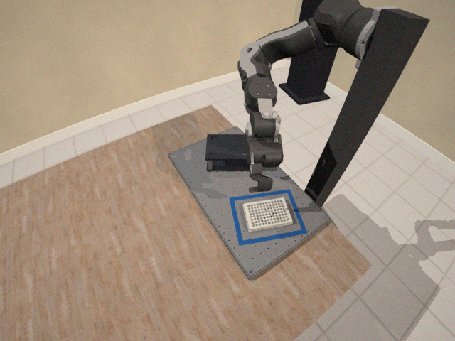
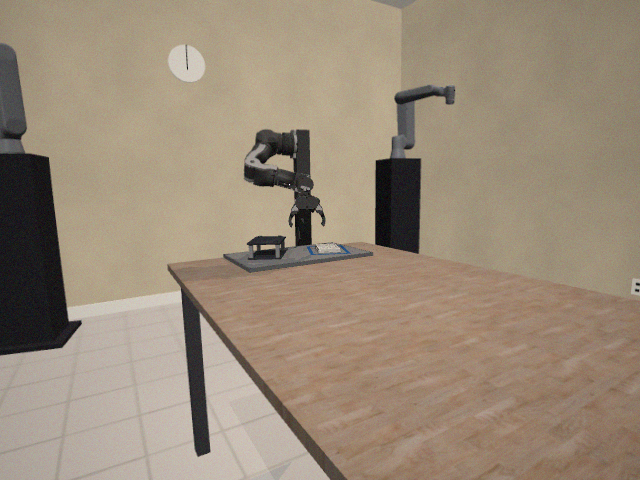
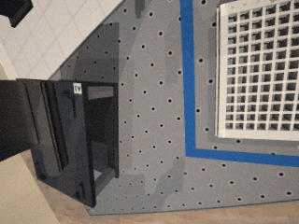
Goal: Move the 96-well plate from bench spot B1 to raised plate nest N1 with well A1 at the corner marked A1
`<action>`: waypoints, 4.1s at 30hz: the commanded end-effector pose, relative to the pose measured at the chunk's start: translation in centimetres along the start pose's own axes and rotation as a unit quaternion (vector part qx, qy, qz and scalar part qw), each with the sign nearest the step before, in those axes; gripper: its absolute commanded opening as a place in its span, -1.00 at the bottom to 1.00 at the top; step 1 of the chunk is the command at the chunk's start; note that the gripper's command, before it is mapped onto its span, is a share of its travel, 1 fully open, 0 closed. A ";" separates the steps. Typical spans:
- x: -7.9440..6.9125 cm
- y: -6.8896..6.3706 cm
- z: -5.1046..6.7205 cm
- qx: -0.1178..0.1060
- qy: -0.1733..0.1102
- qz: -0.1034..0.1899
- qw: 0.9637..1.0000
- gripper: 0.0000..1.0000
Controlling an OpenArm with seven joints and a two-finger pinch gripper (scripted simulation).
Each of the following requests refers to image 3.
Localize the blue tape square outline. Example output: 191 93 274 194
179 0 299 167

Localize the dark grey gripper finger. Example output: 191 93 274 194
0 79 69 176

